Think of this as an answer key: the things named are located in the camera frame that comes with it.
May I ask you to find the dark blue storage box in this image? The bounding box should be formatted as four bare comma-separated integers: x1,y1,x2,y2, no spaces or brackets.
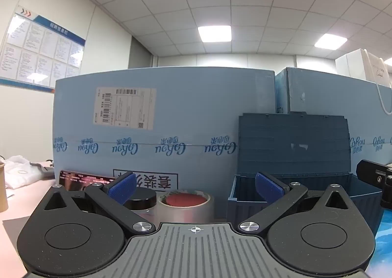
227,112,383,232

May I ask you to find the brown paper cup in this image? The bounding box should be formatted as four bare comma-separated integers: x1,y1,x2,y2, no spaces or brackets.
0,163,8,212

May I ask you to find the smartphone with pink screen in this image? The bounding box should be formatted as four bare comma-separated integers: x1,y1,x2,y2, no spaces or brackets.
59,170,114,191

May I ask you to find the blue printed table mat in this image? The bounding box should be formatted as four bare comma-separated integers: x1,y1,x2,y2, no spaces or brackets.
366,210,392,278

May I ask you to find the large light blue carton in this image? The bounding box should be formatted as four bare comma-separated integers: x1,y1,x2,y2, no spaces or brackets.
52,66,275,200

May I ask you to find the white plastic bag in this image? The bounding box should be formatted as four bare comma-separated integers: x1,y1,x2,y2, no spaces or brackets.
3,155,42,190

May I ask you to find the white paper bag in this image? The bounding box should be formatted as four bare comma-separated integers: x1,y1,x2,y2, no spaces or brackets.
335,48,391,115

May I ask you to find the black lid glass jar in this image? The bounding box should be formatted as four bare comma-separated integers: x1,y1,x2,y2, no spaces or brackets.
123,187,157,214

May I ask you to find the wall notice board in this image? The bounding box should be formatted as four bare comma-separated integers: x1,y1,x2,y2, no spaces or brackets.
1,6,86,93

